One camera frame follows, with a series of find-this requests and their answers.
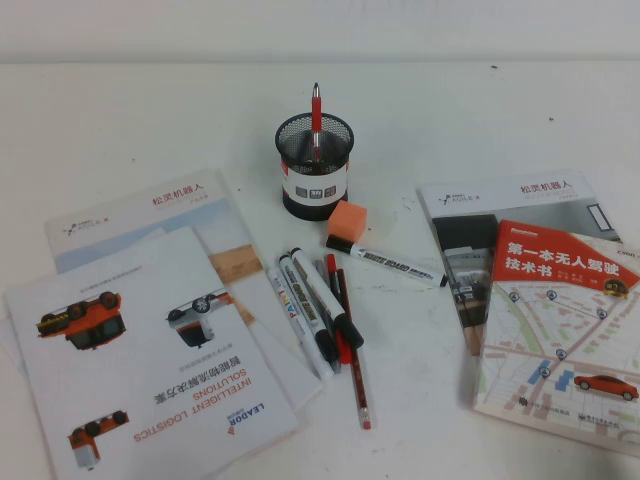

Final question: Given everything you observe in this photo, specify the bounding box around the black mesh pen holder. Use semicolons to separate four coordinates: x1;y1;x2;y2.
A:
273;112;357;217

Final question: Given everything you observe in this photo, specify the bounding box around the red capped pen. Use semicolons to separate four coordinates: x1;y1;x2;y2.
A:
324;253;357;365

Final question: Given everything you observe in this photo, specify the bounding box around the red pen with silver tip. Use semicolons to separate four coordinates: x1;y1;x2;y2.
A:
309;82;324;151

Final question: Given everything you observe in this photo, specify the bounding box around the orange cube eraser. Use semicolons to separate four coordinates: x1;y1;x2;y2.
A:
327;199;369;239

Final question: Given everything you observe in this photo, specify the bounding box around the whiteboard marker with black ends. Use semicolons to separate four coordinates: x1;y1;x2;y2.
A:
324;233;450;289

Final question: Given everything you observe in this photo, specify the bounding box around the white paint marker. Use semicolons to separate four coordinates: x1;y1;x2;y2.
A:
267;268;335;382

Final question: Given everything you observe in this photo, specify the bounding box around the dark red pencil with eraser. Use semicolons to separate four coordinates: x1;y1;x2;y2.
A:
335;268;375;431

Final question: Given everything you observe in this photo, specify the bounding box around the AgileX brochure with room photo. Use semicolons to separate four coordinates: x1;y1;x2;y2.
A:
417;169;626;357

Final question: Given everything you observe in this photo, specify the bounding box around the AgileX brochure with wood photo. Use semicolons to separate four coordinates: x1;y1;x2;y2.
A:
43;168;324;416

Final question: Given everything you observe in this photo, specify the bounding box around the Leador logistics brochure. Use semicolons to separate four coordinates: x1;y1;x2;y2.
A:
3;224;301;476

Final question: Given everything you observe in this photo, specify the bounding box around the autonomous driving book red cover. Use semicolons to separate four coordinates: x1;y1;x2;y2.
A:
472;218;640;457

